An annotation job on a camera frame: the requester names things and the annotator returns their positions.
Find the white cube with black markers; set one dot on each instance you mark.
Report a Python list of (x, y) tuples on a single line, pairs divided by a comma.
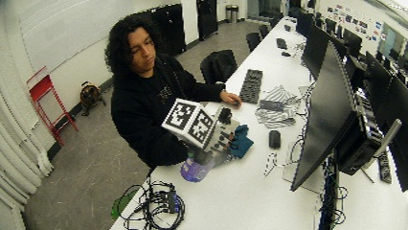
[(191, 123)]

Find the black wallet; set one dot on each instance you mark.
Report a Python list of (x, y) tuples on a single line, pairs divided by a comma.
[(271, 105)]

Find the teal cloth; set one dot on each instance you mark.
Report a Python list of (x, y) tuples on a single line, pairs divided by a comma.
[(243, 140)]

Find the striped grey white cloth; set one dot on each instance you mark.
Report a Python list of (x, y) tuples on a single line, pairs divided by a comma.
[(278, 119)]

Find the black office chair with backpack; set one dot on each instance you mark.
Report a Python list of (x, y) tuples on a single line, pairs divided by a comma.
[(218, 67)]

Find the black computer mouse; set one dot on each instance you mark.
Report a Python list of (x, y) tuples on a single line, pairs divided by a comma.
[(274, 139)]

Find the white dotted paper strip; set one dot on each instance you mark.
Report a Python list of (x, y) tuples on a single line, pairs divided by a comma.
[(270, 163)]

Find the small black mouse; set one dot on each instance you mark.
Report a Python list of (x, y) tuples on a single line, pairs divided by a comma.
[(286, 54)]

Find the the person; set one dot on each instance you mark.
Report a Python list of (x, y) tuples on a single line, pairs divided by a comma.
[(140, 105)]

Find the large black monitor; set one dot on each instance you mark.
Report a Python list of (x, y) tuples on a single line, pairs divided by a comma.
[(327, 118)]

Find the tall black cabinet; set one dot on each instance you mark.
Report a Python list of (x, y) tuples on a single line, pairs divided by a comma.
[(206, 17)]

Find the grey trash bin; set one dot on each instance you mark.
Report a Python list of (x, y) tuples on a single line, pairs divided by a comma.
[(231, 13)]

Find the black computer box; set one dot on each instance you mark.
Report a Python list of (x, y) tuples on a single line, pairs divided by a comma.
[(360, 143)]

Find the brown black backpack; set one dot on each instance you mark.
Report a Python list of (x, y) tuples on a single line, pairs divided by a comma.
[(89, 96)]

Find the dark monitor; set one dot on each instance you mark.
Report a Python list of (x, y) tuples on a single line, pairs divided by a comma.
[(392, 105)]

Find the green sheet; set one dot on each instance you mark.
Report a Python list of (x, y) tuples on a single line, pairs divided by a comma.
[(121, 204)]

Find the black remote control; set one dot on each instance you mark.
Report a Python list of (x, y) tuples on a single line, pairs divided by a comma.
[(384, 167)]

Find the red step stool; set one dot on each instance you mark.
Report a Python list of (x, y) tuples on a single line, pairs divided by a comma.
[(43, 91)]

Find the white curtain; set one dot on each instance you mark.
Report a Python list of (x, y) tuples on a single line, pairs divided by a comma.
[(19, 153)]

